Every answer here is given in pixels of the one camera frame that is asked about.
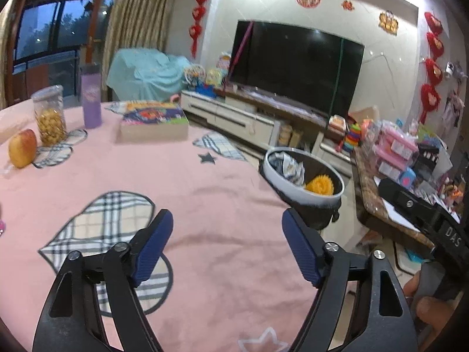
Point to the pink kettlebell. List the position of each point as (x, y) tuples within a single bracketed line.
[(176, 98)]

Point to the white television cabinet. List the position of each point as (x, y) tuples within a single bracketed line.
[(227, 113)]

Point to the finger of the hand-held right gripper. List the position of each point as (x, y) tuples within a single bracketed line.
[(406, 201)]

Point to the pink printed blanket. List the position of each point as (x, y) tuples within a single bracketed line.
[(220, 209)]

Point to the black flat television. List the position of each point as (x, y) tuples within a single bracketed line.
[(293, 66)]

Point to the white wall camera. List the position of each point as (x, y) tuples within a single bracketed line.
[(449, 69)]

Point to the light blue packet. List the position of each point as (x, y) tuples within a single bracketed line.
[(414, 256)]

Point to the white bin with black bag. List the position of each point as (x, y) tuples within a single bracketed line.
[(293, 190)]

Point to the beige patterned curtain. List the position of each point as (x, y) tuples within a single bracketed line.
[(135, 7)]

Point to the wooden glass balcony door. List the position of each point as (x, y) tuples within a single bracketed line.
[(44, 25)]

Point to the silver snack wrapper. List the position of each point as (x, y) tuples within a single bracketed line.
[(295, 170)]

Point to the red yellow apple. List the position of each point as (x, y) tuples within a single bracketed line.
[(22, 148)]

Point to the colourful picture book box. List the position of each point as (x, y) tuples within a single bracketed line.
[(154, 117)]

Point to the orange foam fruit net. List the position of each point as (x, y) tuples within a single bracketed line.
[(319, 185)]

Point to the toy ferris wheel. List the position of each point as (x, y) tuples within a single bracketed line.
[(193, 75)]

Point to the marble side table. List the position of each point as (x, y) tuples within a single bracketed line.
[(370, 205)]

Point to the teal covered armchair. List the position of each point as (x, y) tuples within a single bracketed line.
[(146, 73)]

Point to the purple drink bottle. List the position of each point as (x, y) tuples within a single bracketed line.
[(91, 102)]

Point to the clear jar of snacks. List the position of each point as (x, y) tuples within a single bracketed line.
[(49, 124)]

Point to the pink stick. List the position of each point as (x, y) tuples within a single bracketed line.
[(240, 53)]

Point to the person's right hand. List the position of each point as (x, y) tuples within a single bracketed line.
[(436, 315)]

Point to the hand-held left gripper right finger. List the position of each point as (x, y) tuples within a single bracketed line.
[(300, 249)]

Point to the pile of toy boxes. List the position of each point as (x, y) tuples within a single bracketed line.
[(399, 146)]

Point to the small red wall decal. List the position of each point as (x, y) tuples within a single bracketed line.
[(347, 4)]

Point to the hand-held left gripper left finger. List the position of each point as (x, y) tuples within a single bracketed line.
[(154, 249)]

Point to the cardboard box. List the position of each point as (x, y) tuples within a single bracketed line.
[(366, 113)]

